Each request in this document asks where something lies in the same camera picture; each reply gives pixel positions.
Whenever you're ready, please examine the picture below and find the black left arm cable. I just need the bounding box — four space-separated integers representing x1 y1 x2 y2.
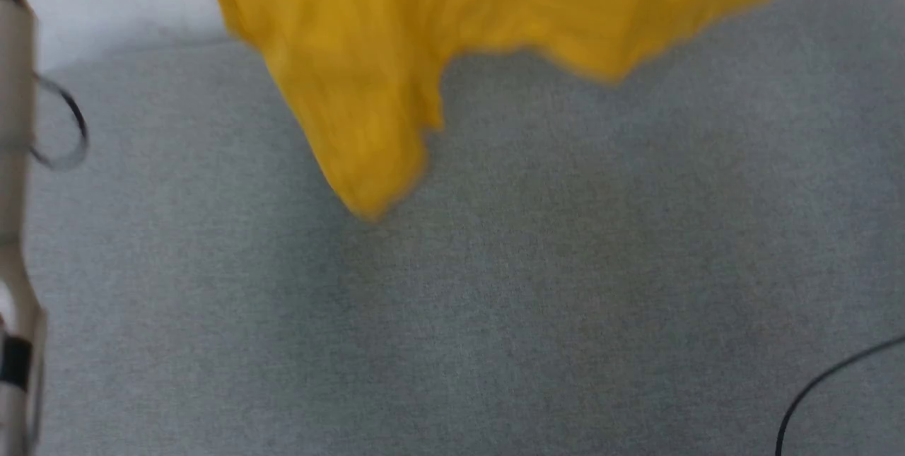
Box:
30 73 91 171

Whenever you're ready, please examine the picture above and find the grey fabric sofa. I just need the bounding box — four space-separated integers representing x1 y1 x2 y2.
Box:
21 0 905 456

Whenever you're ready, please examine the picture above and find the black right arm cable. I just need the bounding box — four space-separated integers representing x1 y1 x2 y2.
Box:
775 335 905 456

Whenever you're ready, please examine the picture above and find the yellow garment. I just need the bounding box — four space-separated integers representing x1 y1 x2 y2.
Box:
199 0 834 222

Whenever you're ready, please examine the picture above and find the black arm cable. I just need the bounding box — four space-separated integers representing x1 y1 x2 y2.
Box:
30 73 91 171
775 335 905 456

